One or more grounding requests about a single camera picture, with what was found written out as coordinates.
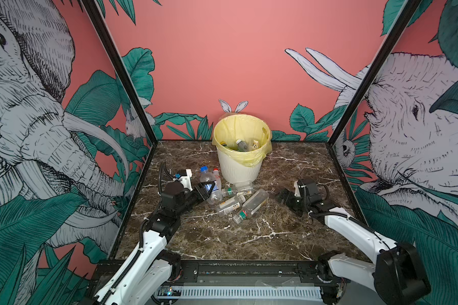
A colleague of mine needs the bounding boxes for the clear bottle sunflower label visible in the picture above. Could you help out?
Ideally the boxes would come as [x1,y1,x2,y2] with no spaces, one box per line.
[232,189,270,224]

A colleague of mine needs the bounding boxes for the black frame post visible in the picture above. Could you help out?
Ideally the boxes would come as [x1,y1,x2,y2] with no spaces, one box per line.
[79,0,159,145]
[327,0,422,146]

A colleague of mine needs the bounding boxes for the clear tall bottle barcode label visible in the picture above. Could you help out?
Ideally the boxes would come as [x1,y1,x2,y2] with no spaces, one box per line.
[236,139,249,152]

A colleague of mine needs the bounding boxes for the black frame post right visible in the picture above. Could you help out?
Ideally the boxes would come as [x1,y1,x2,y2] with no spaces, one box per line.
[327,0,422,146]

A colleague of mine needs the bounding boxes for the small green Sprite bottle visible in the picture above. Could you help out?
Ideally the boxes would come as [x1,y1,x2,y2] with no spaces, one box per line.
[220,141,238,151]

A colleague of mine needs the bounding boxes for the white ribbed trash bin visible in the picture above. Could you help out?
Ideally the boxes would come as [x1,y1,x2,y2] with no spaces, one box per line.
[218,149,263,184]

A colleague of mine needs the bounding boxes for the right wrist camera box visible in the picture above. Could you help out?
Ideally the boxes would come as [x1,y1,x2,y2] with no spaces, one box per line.
[294,178,324,205]

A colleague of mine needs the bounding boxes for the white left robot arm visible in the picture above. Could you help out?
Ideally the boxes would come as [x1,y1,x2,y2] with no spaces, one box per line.
[80,180,216,304]

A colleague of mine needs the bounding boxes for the yellow plastic bin liner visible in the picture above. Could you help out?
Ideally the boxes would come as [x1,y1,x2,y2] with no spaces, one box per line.
[212,114,272,167]

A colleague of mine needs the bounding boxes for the white ribbed cable duct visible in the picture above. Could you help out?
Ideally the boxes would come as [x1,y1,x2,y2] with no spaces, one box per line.
[154,286,323,302]

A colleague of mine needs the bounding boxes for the clear bottle green band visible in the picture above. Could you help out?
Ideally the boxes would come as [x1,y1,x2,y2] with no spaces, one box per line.
[222,182,254,197]

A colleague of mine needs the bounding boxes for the white opaque bottle red cap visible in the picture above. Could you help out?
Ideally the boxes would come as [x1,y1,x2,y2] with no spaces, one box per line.
[212,168,222,191]

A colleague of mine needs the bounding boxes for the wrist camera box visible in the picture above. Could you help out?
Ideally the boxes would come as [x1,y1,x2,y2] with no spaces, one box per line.
[294,178,324,205]
[160,169,193,210]

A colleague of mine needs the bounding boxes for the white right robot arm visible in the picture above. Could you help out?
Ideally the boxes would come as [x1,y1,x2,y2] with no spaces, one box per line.
[276,187,431,304]

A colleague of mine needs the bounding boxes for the black frame post left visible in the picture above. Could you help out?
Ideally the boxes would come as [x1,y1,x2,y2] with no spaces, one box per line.
[79,0,159,145]

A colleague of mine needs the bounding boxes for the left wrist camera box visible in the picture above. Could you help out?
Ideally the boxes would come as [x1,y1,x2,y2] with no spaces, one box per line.
[160,169,193,210]

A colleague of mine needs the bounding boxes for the black front rail base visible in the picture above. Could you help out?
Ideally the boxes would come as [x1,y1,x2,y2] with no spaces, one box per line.
[95,260,352,305]

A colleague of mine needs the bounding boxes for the small clear bottle blue cap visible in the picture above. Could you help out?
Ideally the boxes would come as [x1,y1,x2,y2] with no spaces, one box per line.
[200,166,223,205]

